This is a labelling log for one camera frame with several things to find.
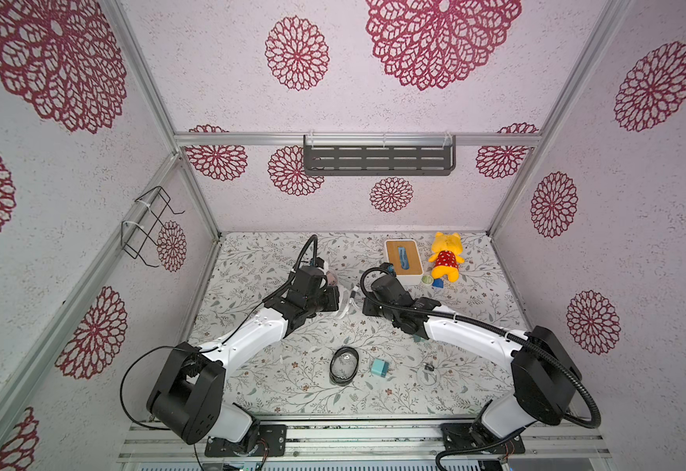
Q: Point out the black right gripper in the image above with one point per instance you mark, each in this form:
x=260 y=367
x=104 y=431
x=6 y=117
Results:
x=369 y=304

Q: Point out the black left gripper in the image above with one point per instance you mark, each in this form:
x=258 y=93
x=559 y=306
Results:
x=333 y=295

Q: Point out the clear round container lid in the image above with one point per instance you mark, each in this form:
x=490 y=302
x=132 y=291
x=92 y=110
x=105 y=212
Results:
x=351 y=304

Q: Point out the black rimmed round lid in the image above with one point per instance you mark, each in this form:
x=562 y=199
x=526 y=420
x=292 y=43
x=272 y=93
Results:
x=344 y=366

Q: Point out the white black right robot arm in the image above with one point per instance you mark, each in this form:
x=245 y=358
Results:
x=546 y=384

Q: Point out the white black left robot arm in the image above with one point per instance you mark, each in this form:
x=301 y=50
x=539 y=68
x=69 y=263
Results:
x=188 y=395

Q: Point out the white wooden-top tissue box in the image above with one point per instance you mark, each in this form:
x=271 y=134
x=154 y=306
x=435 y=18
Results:
x=405 y=257

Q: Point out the teal charger plug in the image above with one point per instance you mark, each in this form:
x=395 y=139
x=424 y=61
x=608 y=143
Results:
x=379 y=368

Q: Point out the yellow plush bear toy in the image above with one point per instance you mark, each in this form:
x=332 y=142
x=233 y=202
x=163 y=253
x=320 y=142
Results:
x=446 y=257

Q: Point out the grey wall shelf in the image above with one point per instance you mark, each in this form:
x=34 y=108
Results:
x=379 y=160

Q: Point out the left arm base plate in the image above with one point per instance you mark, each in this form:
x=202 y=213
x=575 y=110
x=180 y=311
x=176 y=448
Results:
x=261 y=440

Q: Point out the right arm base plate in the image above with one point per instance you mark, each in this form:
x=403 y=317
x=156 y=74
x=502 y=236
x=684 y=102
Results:
x=474 y=439

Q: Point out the black wire wall rack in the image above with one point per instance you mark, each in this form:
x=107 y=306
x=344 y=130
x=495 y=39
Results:
x=155 y=238

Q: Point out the aluminium front rail frame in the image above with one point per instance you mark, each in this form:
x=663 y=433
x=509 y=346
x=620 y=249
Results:
x=347 y=443

